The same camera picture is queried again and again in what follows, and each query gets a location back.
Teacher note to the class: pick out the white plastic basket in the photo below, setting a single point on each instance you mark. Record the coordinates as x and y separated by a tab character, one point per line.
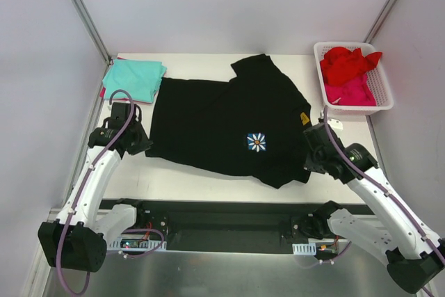
377	81

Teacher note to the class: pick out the folded teal t-shirt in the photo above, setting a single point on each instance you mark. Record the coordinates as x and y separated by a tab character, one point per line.
141	79

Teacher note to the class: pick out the left aluminium frame post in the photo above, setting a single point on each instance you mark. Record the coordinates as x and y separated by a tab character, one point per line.
91	28

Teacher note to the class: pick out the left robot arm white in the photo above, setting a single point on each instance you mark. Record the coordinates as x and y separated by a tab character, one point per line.
78	239

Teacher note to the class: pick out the right aluminium frame post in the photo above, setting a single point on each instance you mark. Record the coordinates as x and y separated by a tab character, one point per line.
379	21

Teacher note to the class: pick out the aluminium frame post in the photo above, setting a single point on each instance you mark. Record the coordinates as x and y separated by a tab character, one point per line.
379	21
91	28

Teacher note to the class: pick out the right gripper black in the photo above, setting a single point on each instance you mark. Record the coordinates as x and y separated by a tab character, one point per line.
311	159

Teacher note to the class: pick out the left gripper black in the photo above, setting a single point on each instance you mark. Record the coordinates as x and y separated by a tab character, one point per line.
140	140

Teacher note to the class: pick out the magenta t-shirt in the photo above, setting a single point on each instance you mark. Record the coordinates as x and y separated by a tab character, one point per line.
353	93

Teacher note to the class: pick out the black t-shirt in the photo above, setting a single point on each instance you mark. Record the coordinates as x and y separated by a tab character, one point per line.
249	126

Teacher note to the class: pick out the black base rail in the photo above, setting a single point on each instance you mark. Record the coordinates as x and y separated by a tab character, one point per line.
235	227

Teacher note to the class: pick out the red t-shirt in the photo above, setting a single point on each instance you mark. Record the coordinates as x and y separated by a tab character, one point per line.
340	65

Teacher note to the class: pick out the folded pink t-shirt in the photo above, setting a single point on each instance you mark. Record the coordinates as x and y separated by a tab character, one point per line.
111	97

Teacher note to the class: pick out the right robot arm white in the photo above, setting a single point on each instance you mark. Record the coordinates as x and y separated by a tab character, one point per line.
411	252

